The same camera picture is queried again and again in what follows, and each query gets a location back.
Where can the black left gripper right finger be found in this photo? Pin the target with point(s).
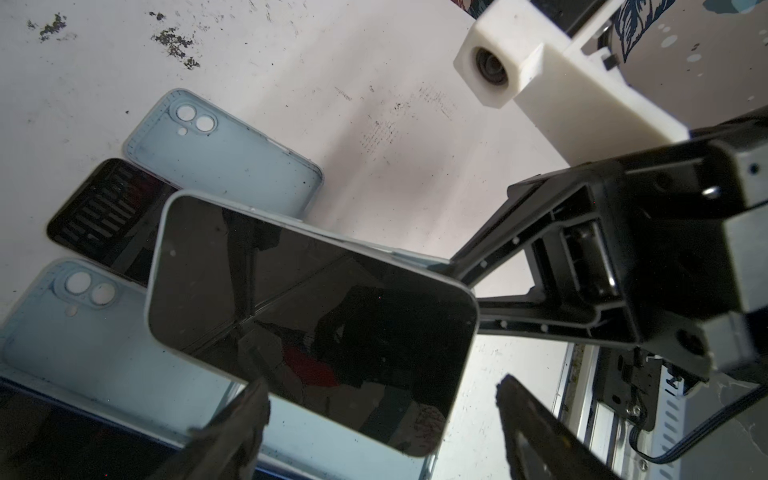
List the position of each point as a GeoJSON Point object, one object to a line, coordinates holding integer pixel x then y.
{"type": "Point", "coordinates": [537, 444]}

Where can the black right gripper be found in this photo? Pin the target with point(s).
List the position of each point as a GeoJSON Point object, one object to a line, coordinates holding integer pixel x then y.
{"type": "Point", "coordinates": [663, 249]}

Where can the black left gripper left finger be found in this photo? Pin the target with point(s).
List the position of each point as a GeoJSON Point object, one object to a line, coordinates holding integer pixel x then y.
{"type": "Point", "coordinates": [228, 446]}

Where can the blue case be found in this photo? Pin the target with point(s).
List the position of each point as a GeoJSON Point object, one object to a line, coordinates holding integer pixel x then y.
{"type": "Point", "coordinates": [78, 337]}
{"type": "Point", "coordinates": [420, 261]}
{"type": "Point", "coordinates": [192, 144]}

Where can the aluminium mounting rail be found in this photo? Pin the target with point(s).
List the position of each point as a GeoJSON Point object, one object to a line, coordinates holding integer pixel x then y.
{"type": "Point", "coordinates": [605, 427]}

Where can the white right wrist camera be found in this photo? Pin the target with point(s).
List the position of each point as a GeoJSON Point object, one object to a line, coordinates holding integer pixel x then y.
{"type": "Point", "coordinates": [530, 53]}

